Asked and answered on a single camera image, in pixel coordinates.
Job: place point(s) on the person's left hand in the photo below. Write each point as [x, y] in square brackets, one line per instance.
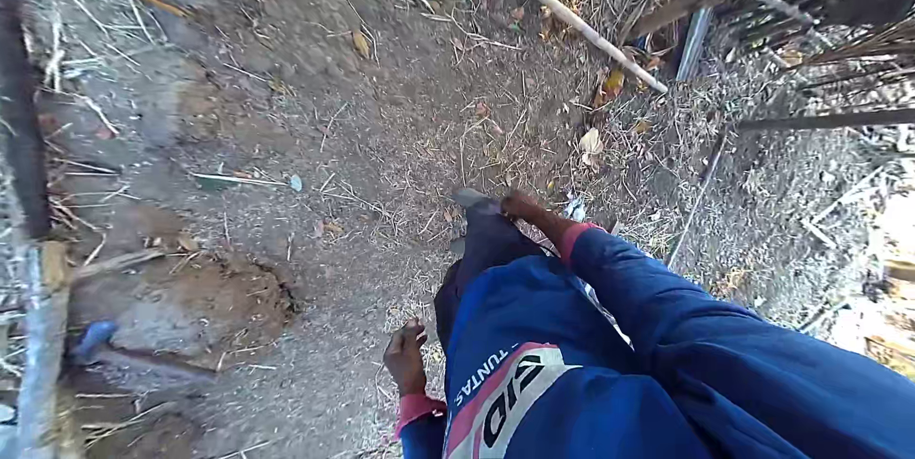
[407, 364]

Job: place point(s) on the person's right hand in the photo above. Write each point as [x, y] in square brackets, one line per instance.
[530, 209]

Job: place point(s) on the person's right fingers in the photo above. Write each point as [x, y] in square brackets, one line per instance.
[510, 204]

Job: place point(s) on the person's left fingers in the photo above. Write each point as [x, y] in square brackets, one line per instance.
[414, 330]

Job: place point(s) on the person's left forearm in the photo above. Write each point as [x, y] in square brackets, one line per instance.
[422, 423]

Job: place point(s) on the person's right forearm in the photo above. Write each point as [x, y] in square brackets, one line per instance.
[686, 309]

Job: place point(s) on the person's legs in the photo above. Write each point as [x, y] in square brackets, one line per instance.
[495, 237]

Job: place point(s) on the white crumpled scrap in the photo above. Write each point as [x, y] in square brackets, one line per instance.
[575, 208]

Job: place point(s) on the pale curled dry leaf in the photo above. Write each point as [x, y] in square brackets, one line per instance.
[590, 143]

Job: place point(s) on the person's body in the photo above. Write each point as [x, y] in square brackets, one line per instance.
[565, 344]

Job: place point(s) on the orange-yellow dry leaf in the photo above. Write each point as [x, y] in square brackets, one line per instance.
[611, 86]

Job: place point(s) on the thin grey stick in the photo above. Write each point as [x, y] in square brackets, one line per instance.
[698, 203]

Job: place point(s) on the long pale bamboo stick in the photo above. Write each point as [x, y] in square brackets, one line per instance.
[572, 18]

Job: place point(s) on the yellow-brown oval leaf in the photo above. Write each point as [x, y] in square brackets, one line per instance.
[361, 45]

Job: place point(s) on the thin straight whitish twig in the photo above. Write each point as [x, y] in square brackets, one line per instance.
[239, 179]

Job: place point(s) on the grey metal pipe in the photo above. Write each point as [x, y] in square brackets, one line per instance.
[698, 23]

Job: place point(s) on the short grey wooden branch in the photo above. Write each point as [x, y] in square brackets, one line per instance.
[118, 263]

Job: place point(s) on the hammer with blue head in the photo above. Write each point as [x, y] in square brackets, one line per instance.
[97, 339]

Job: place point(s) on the straight dark wooden pole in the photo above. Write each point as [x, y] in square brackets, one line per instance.
[829, 120]

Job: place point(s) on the pile of dry sticks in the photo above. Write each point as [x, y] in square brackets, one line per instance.
[850, 48]

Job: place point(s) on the dark wooden beam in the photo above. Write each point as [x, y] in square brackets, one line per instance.
[21, 109]

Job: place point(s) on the thick weathered wooden post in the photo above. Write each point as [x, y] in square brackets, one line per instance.
[43, 352]

